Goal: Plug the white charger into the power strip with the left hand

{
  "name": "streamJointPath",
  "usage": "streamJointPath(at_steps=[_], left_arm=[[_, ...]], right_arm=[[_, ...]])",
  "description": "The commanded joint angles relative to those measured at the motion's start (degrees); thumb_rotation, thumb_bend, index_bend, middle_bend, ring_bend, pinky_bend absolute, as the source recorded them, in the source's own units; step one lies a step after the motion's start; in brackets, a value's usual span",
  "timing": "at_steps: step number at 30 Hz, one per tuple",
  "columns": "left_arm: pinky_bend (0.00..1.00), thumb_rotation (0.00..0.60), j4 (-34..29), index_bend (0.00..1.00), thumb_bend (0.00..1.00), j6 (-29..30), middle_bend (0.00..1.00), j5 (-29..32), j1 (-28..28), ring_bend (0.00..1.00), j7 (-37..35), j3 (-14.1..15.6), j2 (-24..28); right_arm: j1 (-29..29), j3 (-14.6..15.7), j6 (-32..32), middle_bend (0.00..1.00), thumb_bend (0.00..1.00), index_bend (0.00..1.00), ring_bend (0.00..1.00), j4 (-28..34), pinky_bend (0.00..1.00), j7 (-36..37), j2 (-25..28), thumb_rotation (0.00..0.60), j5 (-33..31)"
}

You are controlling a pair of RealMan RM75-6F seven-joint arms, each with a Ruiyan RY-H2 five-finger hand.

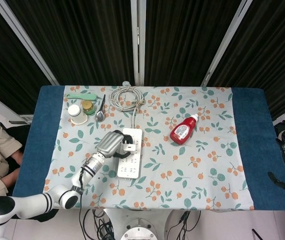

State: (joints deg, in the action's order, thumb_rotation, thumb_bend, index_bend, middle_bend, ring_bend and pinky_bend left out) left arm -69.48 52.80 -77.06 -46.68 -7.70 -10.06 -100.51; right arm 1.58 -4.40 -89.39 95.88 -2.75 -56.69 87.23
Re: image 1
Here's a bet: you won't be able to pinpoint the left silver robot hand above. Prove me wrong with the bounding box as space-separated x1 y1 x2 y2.
96 129 135 160

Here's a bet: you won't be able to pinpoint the white plug adapter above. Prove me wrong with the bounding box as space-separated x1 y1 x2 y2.
122 142 136 153

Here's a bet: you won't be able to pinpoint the metal robot base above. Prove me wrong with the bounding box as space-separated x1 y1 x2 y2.
103 208 177 240

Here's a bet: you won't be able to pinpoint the white power strip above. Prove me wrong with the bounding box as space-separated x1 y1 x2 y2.
116 127 143 180

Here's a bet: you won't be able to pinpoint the metal spoon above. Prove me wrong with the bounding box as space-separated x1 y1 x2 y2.
94 93 107 123

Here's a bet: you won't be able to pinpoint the small jar with gold lid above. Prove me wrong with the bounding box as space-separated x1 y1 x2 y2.
81 99 96 116

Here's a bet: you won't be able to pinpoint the small white jar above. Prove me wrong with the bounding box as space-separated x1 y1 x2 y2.
67 104 89 126

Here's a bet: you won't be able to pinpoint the blue table cover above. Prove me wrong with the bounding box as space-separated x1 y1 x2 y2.
11 85 285 211

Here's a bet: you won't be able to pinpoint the green plastic paddle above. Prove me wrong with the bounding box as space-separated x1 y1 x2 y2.
64 92 98 101

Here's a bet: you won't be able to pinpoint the red sauce bottle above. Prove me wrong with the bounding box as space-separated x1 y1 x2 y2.
169 113 200 146

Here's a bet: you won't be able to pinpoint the floral tablecloth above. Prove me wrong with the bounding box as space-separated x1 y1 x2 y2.
41 85 255 211

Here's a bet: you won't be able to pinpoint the black pleated curtain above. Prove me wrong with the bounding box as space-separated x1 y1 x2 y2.
144 0 243 87
4 0 136 86
0 0 52 115
207 0 285 121

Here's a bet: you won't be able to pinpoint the grey cable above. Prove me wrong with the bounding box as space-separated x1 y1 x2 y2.
109 80 147 129

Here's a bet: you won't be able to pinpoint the black floor cables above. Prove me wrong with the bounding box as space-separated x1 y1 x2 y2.
166 210 202 240
78 208 116 240

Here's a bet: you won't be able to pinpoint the grey metal frame post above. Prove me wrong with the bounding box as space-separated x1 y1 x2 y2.
130 0 147 86
201 0 253 87
0 0 60 86

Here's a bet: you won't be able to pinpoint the white frame rail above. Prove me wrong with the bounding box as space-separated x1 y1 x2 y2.
0 88 35 126

